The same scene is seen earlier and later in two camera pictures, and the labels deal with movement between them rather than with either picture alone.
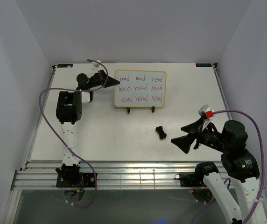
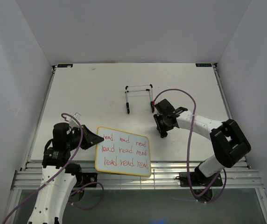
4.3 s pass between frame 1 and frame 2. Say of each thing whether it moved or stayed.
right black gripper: moved
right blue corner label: stayed
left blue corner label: stayed
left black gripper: moved
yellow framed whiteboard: moved
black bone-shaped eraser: stayed
